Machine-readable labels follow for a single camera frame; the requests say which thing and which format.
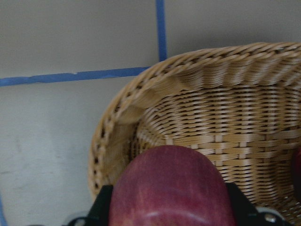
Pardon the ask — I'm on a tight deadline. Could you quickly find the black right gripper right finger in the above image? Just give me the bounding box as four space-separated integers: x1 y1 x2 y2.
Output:
226 183 258 226

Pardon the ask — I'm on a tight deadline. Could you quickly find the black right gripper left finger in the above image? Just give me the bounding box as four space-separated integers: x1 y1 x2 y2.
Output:
87 185 113 226

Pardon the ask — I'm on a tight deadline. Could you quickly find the dark red apple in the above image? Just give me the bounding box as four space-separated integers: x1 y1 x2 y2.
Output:
291 147 301 202

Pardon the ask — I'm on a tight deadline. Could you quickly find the wicker basket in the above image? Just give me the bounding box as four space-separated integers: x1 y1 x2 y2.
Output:
88 42 301 226

